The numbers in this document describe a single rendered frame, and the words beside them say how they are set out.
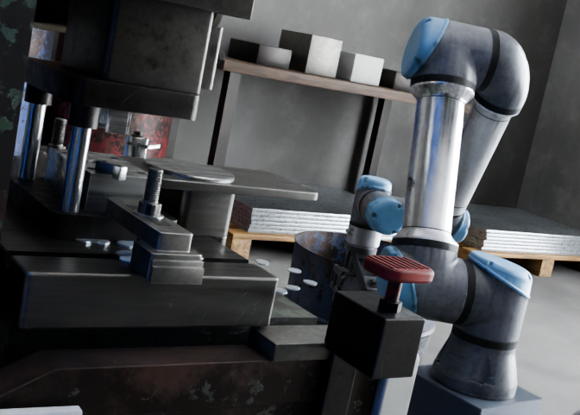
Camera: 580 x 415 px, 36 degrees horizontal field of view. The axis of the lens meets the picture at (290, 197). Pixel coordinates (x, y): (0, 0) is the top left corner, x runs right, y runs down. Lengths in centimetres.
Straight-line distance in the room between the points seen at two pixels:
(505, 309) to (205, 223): 61
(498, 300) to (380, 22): 411
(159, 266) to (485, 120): 94
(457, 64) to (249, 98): 356
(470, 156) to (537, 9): 474
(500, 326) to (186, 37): 78
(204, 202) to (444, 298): 53
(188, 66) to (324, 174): 442
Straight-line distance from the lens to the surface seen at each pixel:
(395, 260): 101
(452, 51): 161
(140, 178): 110
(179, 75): 109
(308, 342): 105
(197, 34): 110
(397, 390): 115
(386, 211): 182
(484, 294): 156
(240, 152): 514
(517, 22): 635
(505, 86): 167
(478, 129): 175
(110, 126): 112
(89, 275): 94
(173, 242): 95
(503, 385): 162
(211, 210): 118
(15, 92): 90
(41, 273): 92
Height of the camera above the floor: 97
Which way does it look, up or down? 9 degrees down
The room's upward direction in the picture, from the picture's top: 11 degrees clockwise
